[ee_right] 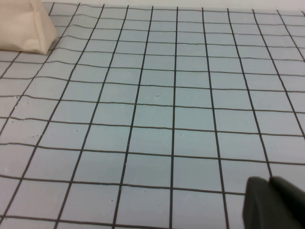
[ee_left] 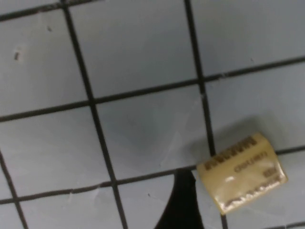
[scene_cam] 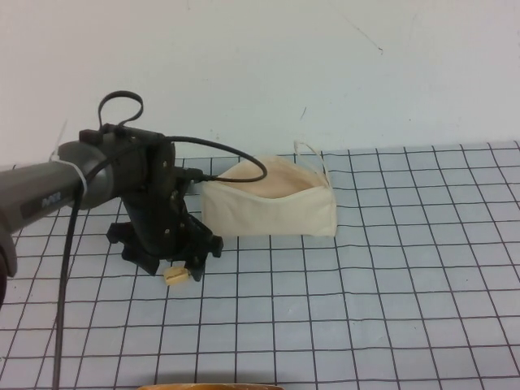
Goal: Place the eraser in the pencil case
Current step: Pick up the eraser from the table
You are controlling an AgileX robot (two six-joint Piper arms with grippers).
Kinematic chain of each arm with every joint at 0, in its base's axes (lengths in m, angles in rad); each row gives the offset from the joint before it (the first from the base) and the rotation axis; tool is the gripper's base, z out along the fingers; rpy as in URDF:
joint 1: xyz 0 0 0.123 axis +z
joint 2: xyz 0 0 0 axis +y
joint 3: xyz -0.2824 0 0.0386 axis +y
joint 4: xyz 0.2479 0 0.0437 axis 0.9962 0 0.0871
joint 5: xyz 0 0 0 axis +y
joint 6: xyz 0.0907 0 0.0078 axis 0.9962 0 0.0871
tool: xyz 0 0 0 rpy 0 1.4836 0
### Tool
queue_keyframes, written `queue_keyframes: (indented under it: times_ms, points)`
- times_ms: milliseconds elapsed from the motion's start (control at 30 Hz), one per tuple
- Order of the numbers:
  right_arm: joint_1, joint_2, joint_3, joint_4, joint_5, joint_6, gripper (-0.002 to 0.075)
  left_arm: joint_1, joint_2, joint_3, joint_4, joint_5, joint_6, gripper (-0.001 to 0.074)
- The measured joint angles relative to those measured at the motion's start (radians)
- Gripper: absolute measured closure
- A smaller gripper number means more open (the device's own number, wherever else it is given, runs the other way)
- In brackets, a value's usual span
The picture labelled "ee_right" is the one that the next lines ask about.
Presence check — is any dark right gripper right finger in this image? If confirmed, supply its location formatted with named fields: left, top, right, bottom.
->
left=268, top=176, right=305, bottom=229

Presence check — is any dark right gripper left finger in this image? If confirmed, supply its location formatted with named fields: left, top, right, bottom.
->
left=242, top=176, right=294, bottom=229

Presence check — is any blue grid-lined table mat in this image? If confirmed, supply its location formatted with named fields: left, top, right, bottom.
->
left=0, top=1, right=305, bottom=229

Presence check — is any cream paper bag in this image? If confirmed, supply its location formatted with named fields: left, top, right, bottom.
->
left=0, top=0, right=58, bottom=55

